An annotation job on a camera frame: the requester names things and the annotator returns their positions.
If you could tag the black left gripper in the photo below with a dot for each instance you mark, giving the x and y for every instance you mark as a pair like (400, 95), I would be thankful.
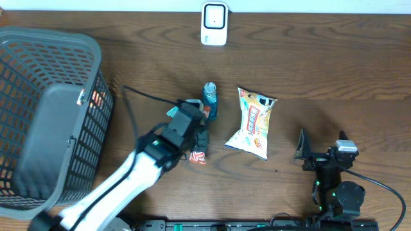
(202, 140)

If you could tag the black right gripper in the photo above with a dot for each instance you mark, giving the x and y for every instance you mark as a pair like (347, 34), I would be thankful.
(304, 151)

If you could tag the red chocolate bar wrapper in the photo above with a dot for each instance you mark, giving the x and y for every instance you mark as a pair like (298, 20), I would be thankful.
(195, 156)

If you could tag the light teal wipes packet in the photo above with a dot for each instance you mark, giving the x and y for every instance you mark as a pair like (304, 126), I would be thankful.
(196, 102)

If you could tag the teal liquid bottle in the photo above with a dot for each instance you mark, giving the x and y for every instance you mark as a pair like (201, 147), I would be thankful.
(210, 98)

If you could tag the large yellow snack bag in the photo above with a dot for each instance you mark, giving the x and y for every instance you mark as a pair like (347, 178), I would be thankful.
(252, 136)

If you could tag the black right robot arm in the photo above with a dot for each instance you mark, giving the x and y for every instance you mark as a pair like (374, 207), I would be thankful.
(341, 200)

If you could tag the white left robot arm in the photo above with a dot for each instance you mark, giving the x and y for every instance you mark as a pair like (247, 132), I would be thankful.
(155, 155)

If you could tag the white barcode scanner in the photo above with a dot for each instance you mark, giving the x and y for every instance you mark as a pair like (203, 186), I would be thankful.
(214, 24)

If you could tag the grey plastic lattice basket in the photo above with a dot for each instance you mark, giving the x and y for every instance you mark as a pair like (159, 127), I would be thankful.
(55, 113)

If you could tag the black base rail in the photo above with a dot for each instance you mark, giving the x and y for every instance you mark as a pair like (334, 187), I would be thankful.
(281, 221)

